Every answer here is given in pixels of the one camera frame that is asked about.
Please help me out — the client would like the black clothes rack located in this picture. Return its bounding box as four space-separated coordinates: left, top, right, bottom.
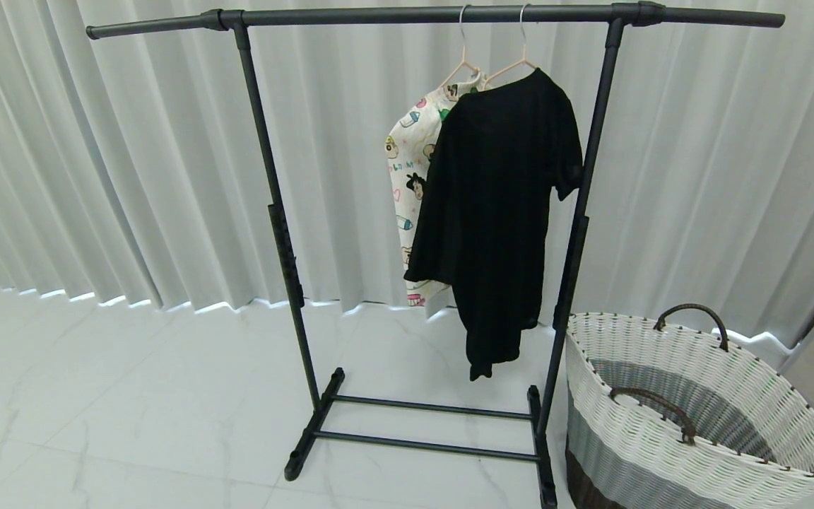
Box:
85 1 786 509

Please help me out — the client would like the white curtain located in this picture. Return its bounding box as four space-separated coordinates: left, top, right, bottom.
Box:
0 0 814 351

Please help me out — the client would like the cream printed garment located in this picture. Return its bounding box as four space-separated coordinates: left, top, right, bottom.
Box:
384 71 490 308

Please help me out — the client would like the white laundry basket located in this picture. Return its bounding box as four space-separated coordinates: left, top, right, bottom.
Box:
565 303 814 509

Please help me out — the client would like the black garment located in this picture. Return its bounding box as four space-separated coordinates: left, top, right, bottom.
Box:
403 67 586 382

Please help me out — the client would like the pink clothes hanger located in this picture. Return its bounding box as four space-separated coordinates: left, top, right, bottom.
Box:
485 4 539 87
441 6 482 87

